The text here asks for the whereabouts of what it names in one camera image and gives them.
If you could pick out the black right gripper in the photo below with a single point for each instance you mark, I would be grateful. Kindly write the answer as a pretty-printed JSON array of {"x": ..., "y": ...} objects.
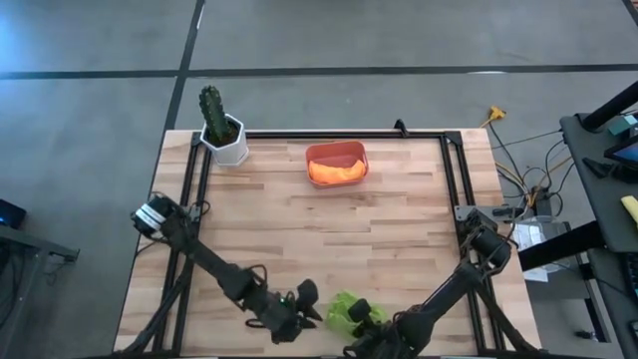
[{"x": 374, "y": 344}]

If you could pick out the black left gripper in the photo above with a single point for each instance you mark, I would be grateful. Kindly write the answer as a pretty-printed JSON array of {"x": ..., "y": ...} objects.
[{"x": 279, "y": 319}]

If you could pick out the green microfiber towel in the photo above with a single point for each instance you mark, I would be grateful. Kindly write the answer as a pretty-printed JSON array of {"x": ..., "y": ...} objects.
[{"x": 339, "y": 311}]

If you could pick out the orange microfiber towel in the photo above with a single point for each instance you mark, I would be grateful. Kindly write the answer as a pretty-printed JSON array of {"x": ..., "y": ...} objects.
[{"x": 336, "y": 173}]

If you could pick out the salmon plastic basket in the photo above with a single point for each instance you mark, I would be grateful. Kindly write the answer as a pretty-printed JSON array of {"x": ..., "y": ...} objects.
[{"x": 339, "y": 149}]

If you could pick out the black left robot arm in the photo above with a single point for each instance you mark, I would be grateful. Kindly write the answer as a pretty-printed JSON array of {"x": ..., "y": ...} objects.
[{"x": 209, "y": 259}]

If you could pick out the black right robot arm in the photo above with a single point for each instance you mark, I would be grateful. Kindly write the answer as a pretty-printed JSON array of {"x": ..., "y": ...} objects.
[{"x": 448, "y": 291}]

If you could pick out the white paper sheet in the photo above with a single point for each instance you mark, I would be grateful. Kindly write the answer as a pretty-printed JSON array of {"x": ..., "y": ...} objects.
[{"x": 536, "y": 274}]

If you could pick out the white hexagonal plant pot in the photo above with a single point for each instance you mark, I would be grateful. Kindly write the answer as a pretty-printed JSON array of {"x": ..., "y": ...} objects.
[{"x": 231, "y": 154}]

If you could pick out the clear plastic sheet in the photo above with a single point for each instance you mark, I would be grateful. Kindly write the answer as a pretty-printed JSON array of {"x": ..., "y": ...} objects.
[{"x": 533, "y": 234}]

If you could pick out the black desk support beam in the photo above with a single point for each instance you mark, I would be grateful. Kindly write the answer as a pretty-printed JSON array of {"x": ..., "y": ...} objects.
[{"x": 558, "y": 247}]

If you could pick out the small black clamp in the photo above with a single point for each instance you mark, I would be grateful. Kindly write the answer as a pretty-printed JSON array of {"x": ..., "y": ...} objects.
[{"x": 400, "y": 127}]

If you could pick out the black power strip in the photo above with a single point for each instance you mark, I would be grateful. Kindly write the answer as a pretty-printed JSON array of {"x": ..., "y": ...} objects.
[{"x": 543, "y": 202}]

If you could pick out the green cactus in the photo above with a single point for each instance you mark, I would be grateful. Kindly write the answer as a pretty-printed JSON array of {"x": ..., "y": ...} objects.
[{"x": 213, "y": 112}]

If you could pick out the dark grey desk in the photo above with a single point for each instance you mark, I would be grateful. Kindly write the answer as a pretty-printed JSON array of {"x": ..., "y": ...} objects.
[{"x": 613, "y": 299}]

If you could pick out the black desk gadget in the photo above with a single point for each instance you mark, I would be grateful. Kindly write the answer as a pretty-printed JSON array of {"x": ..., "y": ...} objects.
[{"x": 598, "y": 168}]

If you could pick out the dark metal table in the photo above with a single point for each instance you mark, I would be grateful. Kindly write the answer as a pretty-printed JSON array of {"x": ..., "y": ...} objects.
[{"x": 30, "y": 244}]

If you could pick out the yellow cloth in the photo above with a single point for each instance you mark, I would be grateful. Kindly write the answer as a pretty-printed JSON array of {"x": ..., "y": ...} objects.
[{"x": 632, "y": 207}]

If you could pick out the tablet with blue screen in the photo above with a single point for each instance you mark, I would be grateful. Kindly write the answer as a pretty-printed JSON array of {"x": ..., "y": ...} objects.
[{"x": 627, "y": 152}]

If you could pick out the black device with blue light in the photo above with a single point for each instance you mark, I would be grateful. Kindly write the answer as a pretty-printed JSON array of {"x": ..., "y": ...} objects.
[{"x": 10, "y": 212}]

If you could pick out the teal box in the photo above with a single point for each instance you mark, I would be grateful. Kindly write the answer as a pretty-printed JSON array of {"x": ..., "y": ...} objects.
[{"x": 623, "y": 125}]

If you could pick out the black slanted pole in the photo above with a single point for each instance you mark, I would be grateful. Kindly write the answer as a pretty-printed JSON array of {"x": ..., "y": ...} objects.
[{"x": 610, "y": 107}]

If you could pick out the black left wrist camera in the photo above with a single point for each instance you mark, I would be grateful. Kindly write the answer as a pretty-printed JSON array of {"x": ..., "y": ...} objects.
[{"x": 307, "y": 293}]

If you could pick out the grey left arm base plate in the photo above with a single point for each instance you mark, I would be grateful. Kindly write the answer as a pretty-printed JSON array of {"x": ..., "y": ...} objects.
[{"x": 193, "y": 212}]

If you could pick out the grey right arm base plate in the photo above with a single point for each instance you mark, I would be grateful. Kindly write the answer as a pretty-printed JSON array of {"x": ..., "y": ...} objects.
[{"x": 466, "y": 213}]

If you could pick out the black aluminium table frame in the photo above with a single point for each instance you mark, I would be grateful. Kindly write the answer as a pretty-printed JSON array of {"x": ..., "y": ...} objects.
[{"x": 324, "y": 134}]

